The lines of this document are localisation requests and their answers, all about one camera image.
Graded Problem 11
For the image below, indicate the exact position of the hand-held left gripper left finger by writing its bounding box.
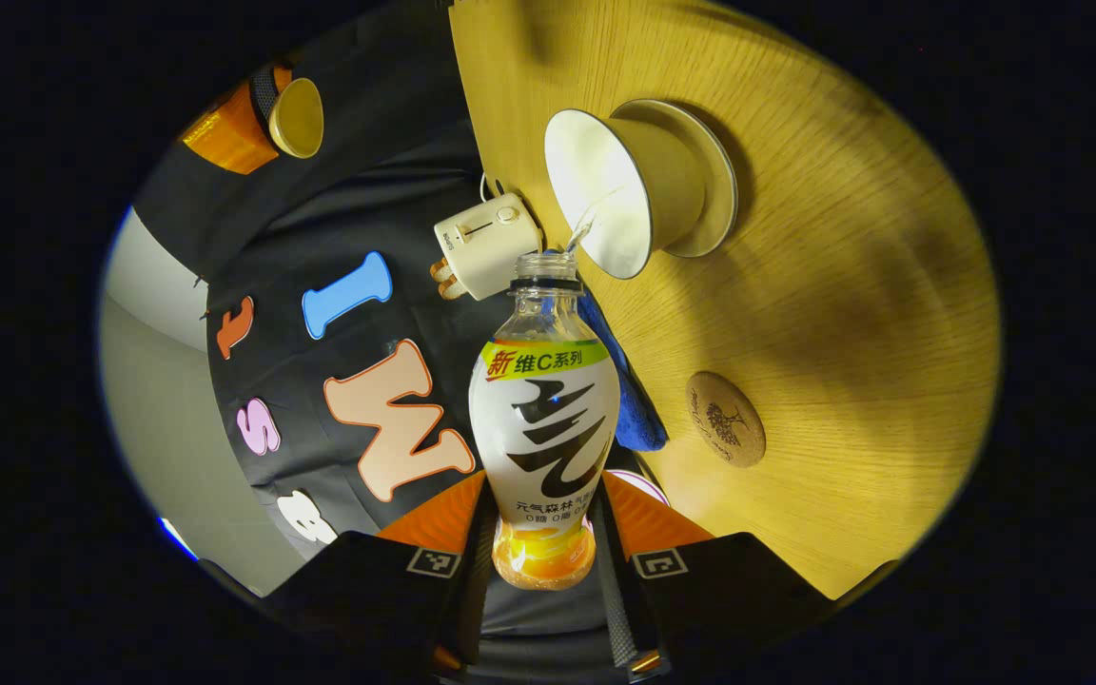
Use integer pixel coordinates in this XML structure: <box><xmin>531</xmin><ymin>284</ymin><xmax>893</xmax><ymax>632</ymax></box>
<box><xmin>258</xmin><ymin>469</ymin><xmax>499</xmax><ymax>681</ymax></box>

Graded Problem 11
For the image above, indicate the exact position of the round cork coaster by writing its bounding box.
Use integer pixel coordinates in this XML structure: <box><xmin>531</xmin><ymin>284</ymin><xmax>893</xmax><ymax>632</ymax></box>
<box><xmin>685</xmin><ymin>371</ymin><xmax>767</xmax><ymax>469</ymax></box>

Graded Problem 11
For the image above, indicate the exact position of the blue folded towel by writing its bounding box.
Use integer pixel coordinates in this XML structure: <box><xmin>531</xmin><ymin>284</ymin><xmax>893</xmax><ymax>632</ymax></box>
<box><xmin>575</xmin><ymin>285</ymin><xmax>669</xmax><ymax>453</ymax></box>

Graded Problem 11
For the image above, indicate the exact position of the cream ceramic teacup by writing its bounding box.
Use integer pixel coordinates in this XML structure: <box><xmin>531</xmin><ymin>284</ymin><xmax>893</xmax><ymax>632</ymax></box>
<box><xmin>544</xmin><ymin>108</ymin><xmax>707</xmax><ymax>281</ymax></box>

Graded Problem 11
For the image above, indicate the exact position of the clear water bottle white label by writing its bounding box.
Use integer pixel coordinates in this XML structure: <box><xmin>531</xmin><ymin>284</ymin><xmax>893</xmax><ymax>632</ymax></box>
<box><xmin>468</xmin><ymin>251</ymin><xmax>622</xmax><ymax>593</ymax></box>

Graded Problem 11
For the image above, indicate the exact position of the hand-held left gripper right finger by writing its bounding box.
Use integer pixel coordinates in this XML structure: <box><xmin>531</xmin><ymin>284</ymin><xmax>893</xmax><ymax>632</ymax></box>
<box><xmin>594</xmin><ymin>469</ymin><xmax>834</xmax><ymax>684</ymax></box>

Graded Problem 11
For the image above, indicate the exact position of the cream ceramic saucer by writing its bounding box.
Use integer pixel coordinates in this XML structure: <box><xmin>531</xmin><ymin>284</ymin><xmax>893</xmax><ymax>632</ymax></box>
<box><xmin>610</xmin><ymin>99</ymin><xmax>739</xmax><ymax>260</ymax></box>

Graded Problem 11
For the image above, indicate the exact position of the white toaster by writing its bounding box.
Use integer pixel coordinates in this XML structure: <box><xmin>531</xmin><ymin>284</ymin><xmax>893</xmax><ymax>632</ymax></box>
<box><xmin>434</xmin><ymin>193</ymin><xmax>543</xmax><ymax>302</ymax></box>

